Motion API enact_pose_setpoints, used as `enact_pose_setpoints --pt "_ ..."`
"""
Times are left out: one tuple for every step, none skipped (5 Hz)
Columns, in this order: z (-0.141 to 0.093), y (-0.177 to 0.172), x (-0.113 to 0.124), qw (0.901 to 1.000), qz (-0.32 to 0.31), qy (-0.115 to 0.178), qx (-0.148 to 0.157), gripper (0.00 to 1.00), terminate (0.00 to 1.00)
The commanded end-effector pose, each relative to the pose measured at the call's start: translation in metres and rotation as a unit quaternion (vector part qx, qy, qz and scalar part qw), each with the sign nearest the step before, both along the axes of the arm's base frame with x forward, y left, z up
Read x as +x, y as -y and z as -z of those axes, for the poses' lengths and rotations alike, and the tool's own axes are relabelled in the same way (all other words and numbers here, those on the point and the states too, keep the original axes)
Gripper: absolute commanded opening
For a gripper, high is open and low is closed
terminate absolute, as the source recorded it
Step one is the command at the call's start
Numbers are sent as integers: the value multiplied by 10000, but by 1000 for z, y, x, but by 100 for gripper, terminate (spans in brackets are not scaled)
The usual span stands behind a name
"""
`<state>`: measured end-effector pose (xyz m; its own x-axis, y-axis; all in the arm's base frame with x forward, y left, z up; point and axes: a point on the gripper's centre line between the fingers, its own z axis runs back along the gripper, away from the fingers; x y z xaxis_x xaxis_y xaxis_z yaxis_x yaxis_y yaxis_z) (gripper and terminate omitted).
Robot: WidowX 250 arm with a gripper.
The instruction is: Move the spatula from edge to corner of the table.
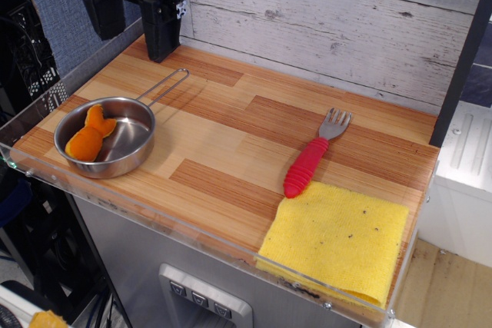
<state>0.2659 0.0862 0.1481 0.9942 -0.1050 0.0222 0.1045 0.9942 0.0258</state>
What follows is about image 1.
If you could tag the black crate rack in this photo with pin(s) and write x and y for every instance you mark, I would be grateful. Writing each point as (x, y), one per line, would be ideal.
(28, 67)

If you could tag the yellow folded cloth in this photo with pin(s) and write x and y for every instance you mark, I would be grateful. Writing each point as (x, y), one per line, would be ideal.
(336, 241)

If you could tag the silver button panel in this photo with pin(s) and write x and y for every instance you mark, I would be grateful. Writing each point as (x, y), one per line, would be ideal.
(192, 302)

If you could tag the white plastic bin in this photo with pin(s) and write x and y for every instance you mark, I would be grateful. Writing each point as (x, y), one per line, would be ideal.
(456, 215)

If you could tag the orange peel in pot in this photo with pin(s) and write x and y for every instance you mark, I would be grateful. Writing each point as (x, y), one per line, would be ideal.
(86, 144)

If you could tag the orange peel bottom corner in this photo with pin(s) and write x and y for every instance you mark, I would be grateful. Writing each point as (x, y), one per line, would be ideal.
(47, 319)

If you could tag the stainless steel cabinet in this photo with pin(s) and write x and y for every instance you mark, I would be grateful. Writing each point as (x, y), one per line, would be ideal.
(132, 253)

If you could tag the small stainless steel pot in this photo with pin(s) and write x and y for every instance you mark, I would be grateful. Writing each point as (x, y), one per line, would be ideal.
(133, 139)

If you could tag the black vertical post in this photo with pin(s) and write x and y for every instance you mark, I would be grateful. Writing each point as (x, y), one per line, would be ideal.
(472, 42)

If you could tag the red handled metal fork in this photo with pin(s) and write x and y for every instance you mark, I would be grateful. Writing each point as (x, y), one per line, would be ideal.
(301, 172)

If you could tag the clear acrylic table guard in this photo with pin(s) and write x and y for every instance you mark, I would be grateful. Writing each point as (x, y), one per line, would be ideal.
(224, 138)

